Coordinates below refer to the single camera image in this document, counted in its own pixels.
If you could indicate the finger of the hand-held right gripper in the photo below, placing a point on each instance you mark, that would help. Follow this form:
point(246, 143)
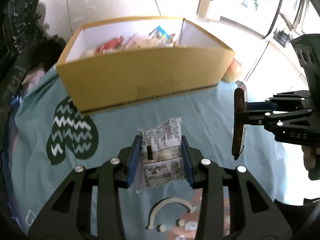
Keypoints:
point(260, 106)
point(287, 120)

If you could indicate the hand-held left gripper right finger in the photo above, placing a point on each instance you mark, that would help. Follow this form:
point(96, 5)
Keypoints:
point(187, 165)

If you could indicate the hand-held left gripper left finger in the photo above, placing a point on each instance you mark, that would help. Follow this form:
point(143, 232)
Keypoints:
point(133, 165)

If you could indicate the clear white label snack packet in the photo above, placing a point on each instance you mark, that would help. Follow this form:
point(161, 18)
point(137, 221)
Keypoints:
point(162, 140)

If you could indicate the dark red snack packet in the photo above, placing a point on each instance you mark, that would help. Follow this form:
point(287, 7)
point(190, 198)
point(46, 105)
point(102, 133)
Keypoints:
point(238, 142)

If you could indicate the yellow cardboard box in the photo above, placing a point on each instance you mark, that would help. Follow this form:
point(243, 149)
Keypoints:
point(140, 80)

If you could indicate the red orange snack packet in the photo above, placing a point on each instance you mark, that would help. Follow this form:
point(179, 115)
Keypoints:
point(110, 45)

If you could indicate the blue white snack packet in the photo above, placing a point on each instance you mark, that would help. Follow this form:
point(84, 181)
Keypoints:
point(161, 32)

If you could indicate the pile of snack packets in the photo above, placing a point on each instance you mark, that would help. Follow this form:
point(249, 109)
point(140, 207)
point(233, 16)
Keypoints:
point(140, 41)

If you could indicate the person's right hand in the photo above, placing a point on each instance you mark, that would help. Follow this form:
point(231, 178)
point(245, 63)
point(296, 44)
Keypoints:
point(312, 158)

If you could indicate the teal printed cloth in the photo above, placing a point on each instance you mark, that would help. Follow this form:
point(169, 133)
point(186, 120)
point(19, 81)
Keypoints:
point(112, 135)

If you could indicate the cream cabinet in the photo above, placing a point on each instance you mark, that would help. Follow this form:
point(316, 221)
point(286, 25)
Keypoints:
point(275, 65)

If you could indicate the red yellow apple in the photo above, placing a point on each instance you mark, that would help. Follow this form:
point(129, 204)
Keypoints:
point(235, 71)

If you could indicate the black cosmetics organizer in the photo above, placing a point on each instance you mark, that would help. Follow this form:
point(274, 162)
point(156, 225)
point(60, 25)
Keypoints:
point(282, 38)

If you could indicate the pink patterned cloth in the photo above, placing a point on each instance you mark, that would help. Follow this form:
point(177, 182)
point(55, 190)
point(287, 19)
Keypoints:
point(33, 78)

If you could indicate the dark carved wooden bench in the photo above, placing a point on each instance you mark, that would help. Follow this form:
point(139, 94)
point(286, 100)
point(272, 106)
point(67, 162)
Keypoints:
point(20, 30)

